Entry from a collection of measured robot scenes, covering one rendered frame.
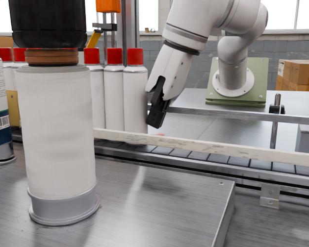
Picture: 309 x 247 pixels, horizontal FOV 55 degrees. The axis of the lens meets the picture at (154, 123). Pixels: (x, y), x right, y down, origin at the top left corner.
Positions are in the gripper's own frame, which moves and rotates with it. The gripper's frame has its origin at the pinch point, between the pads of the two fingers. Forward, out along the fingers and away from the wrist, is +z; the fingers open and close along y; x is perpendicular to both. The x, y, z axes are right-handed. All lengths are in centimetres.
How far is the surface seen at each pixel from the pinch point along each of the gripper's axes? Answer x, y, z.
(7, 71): -40.0, 1.2, 5.6
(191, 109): 5.8, -3.2, -3.8
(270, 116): 20.4, -3.2, -8.9
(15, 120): -32.8, 3.7, 15.5
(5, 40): -154, -104, 36
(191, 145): 9.7, 4.3, 0.5
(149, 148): 1.6, 2.0, 6.2
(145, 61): -211, -511, 91
